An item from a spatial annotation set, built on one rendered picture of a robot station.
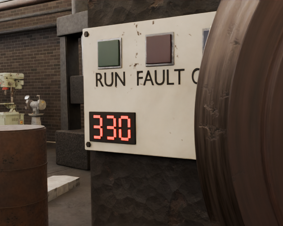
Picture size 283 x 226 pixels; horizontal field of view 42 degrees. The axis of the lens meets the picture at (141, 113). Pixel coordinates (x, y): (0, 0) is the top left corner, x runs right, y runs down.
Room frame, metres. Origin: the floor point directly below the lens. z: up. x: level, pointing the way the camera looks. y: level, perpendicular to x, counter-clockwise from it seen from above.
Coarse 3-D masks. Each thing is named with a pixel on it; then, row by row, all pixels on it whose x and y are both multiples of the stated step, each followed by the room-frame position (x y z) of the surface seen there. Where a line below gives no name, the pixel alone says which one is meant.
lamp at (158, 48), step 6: (150, 36) 0.48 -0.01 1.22; (156, 36) 0.48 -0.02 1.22; (162, 36) 0.47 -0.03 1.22; (168, 36) 0.47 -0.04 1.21; (150, 42) 0.48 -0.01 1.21; (156, 42) 0.48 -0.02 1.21; (162, 42) 0.47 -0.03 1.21; (168, 42) 0.47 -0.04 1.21; (150, 48) 0.48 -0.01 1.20; (156, 48) 0.48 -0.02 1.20; (162, 48) 0.47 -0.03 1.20; (168, 48) 0.47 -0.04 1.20; (150, 54) 0.48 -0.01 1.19; (156, 54) 0.48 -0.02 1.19; (162, 54) 0.47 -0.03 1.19; (168, 54) 0.47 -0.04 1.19; (150, 60) 0.48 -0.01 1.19; (156, 60) 0.48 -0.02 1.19; (162, 60) 0.47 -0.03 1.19; (168, 60) 0.47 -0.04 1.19
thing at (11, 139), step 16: (0, 128) 2.92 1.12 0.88; (16, 128) 2.91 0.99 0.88; (32, 128) 2.89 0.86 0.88; (0, 144) 2.71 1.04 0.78; (16, 144) 2.75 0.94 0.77; (32, 144) 2.83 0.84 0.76; (0, 160) 2.71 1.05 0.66; (16, 160) 2.75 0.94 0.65; (32, 160) 2.83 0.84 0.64; (0, 176) 2.71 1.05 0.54; (16, 176) 2.74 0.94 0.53; (32, 176) 2.83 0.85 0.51; (0, 192) 2.71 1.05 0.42; (16, 192) 2.74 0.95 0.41; (32, 192) 2.82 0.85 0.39; (0, 208) 2.70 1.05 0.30; (16, 208) 2.74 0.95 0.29; (32, 208) 2.82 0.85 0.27; (0, 224) 2.71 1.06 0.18; (16, 224) 2.74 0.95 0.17; (32, 224) 2.82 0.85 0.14; (48, 224) 3.05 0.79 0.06
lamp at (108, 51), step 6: (102, 42) 0.52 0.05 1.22; (108, 42) 0.52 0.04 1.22; (114, 42) 0.51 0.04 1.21; (102, 48) 0.52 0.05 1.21; (108, 48) 0.52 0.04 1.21; (114, 48) 0.51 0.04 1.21; (102, 54) 0.52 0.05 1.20; (108, 54) 0.52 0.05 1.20; (114, 54) 0.51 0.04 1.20; (102, 60) 0.52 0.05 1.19; (108, 60) 0.52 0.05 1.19; (114, 60) 0.51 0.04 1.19; (102, 66) 0.53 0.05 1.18
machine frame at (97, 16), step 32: (96, 0) 0.56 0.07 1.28; (128, 0) 0.53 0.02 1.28; (160, 0) 0.50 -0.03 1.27; (192, 0) 0.48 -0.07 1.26; (96, 160) 0.56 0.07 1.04; (128, 160) 0.53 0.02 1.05; (160, 160) 0.50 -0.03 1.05; (192, 160) 0.48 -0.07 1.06; (96, 192) 0.56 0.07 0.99; (128, 192) 0.53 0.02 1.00; (160, 192) 0.50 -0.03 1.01; (192, 192) 0.48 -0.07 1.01; (96, 224) 0.56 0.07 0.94; (128, 224) 0.53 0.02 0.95; (160, 224) 0.51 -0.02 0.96; (192, 224) 0.48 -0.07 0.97
